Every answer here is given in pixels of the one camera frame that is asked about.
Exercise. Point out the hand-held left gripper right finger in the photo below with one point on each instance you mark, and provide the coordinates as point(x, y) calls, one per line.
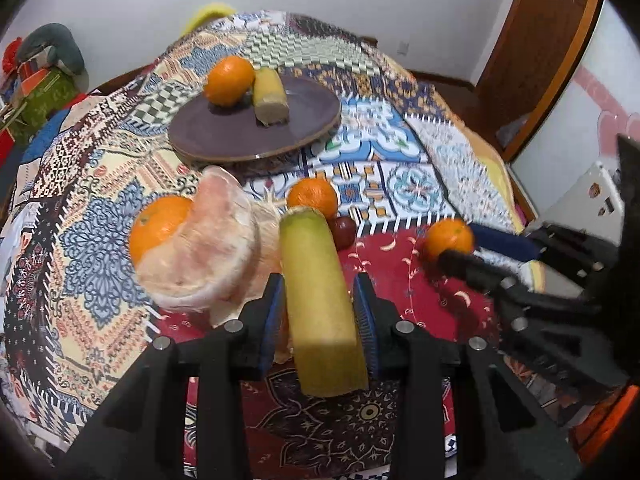
point(365, 320)

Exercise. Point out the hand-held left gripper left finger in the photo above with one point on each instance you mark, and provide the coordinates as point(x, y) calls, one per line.
point(272, 312)

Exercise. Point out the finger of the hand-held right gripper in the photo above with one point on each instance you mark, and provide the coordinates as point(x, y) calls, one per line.
point(475, 267)
point(505, 244)

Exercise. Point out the long green sugarcane piece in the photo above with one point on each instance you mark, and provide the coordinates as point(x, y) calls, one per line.
point(320, 300)

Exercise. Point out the large peeled pomelo segment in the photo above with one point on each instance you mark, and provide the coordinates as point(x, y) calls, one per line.
point(210, 250)

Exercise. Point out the small orange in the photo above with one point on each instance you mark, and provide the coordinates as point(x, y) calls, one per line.
point(312, 199)

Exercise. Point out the large orange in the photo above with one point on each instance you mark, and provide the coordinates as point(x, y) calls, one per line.
point(157, 230)

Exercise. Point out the dark purple round plate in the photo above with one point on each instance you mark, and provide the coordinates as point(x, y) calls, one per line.
point(225, 130)

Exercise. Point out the white box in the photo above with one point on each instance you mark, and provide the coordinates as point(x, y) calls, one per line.
point(585, 192)

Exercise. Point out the patchwork printed blanket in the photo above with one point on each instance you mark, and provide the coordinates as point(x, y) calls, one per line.
point(100, 240)

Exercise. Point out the short yellow sugarcane piece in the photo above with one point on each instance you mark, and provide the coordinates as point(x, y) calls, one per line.
point(270, 97)

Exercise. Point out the wooden door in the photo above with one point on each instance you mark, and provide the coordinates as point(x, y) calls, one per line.
point(530, 30)

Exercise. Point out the yellow foam tube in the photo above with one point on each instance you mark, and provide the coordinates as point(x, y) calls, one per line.
point(210, 15)

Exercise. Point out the green storage box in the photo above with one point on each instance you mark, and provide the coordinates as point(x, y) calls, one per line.
point(47, 97)

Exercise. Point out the orange flat box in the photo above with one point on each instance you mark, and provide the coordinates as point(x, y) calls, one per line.
point(35, 80)

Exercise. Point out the grey curved pillow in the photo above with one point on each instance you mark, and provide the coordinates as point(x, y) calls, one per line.
point(55, 42)

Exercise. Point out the red plastic bag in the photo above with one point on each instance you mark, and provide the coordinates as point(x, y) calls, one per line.
point(10, 55)

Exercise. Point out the white wall socket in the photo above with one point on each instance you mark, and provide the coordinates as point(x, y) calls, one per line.
point(403, 48)

